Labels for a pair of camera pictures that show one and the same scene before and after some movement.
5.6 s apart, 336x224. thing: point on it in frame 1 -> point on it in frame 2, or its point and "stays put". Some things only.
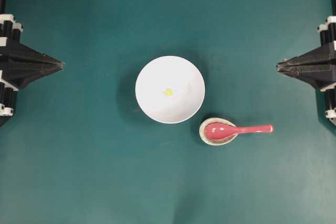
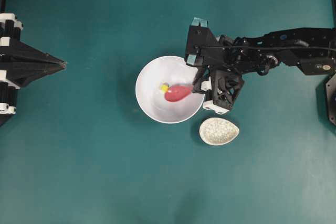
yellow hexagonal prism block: (168, 92) -> (164, 87)
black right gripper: (317, 67) -> (226, 85)
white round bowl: (172, 72) stays put
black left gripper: (20, 64) stays put
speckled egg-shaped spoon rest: (215, 142) stays put
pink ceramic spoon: (218, 131) -> (176, 92)
